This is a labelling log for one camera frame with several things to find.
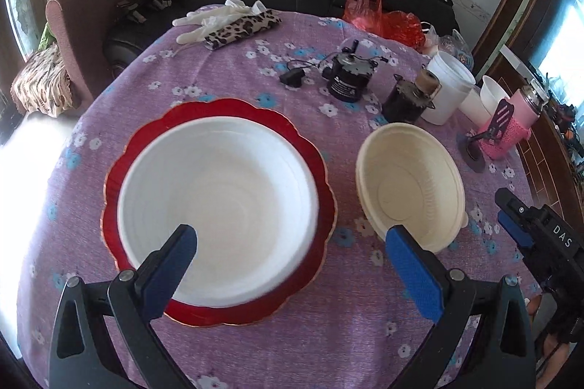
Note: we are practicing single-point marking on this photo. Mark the black phone stand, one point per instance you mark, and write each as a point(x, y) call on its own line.
point(502, 117)

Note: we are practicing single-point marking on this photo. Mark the white paper cup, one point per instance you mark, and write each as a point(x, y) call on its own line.
point(474, 108)

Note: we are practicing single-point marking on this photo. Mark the leopard print pouch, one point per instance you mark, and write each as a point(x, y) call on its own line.
point(242, 28)

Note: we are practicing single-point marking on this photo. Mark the window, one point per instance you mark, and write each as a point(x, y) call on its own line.
point(570, 51)

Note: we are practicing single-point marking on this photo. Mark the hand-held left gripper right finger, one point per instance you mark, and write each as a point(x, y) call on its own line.
point(415, 270)

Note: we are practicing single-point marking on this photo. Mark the white rubber glove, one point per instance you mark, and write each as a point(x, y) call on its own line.
point(205, 16)
point(196, 34)

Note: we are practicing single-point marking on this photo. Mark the black cylindrical motor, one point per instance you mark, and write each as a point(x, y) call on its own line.
point(349, 81)

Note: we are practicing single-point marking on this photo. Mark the white plastic jar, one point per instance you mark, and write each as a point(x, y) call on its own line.
point(449, 92)

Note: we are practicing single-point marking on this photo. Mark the green cloth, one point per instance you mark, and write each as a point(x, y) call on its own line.
point(44, 37)

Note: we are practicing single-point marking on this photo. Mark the brown wooden sideboard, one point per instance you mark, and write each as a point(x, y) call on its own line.
point(556, 170)

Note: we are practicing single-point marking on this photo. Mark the dark jar with wooden cap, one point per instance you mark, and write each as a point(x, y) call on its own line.
point(404, 104)

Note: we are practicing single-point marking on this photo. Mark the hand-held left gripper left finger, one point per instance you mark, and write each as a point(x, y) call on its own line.
point(169, 266)

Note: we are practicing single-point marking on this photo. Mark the cream bowl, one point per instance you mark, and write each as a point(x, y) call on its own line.
point(410, 188)

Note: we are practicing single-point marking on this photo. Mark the red plastic bag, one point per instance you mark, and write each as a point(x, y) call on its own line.
point(397, 26)

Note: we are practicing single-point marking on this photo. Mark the black power adapter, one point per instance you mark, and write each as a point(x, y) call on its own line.
point(293, 79)

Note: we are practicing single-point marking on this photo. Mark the person's right forearm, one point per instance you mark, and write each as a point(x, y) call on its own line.
point(554, 366)

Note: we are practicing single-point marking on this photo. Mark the large white bowl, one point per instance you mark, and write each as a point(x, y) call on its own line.
point(219, 197)

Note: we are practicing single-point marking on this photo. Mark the maroon armchair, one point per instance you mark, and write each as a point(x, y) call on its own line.
point(77, 19)

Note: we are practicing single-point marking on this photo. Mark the clear plastic bag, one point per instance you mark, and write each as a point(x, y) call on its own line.
point(449, 44)

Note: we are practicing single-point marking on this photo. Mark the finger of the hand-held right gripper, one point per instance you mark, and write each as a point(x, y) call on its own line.
point(513, 227)

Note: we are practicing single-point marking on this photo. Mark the pink thermos with knitted sleeve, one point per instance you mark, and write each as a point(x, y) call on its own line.
point(524, 110)

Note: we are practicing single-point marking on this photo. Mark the small white bowl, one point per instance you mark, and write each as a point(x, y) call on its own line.
point(492, 92)

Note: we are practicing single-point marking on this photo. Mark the purple floral tablecloth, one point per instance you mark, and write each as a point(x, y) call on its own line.
point(296, 348)

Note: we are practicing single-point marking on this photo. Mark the red scalloped plate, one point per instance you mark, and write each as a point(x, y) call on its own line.
point(228, 108)

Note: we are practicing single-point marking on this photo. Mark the tiger print blanket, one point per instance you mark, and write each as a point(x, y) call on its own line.
point(41, 83)

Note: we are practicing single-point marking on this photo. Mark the wooden glass door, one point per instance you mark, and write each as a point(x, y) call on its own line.
point(20, 6)

